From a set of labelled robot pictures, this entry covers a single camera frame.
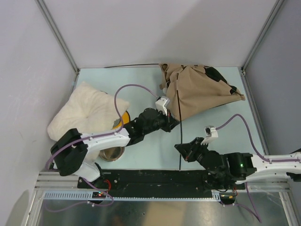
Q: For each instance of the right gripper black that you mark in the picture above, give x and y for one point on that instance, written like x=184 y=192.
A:
x=187 y=149

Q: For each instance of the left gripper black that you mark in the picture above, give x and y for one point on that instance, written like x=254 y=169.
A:
x=170 y=123

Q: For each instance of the beige fabric pet tent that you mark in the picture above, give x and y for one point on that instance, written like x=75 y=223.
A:
x=200 y=88

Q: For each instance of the black tent pole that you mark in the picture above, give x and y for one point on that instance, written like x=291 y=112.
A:
x=132 y=65
x=180 y=119

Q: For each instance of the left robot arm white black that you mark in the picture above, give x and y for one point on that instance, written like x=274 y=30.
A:
x=71 y=151

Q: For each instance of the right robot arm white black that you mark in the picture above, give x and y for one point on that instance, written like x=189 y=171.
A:
x=226 y=170

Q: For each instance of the yellow pet bowl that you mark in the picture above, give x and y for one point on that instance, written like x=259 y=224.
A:
x=126 y=119

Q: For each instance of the stainless steel pet bowl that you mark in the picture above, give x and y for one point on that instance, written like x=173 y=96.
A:
x=111 y=154

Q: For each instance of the cream plush cushion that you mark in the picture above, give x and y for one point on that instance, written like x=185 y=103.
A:
x=88 y=110

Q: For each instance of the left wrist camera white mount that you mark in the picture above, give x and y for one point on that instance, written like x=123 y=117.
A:
x=161 y=104

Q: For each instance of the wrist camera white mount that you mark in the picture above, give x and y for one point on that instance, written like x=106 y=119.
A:
x=211 y=135
x=161 y=104

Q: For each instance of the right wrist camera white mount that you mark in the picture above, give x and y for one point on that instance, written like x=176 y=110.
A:
x=211 y=135

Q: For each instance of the white slotted cable duct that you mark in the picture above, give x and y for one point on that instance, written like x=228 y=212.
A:
x=99 y=196

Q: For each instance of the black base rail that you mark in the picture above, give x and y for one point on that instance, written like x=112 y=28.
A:
x=165 y=183

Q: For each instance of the right aluminium frame post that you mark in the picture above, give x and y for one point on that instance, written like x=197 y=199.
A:
x=262 y=34

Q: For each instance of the aluminium frame post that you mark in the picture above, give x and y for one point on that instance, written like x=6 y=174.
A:
x=57 y=34
x=262 y=34

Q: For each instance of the left aluminium frame post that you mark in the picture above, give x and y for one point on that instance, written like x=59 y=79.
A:
x=57 y=34

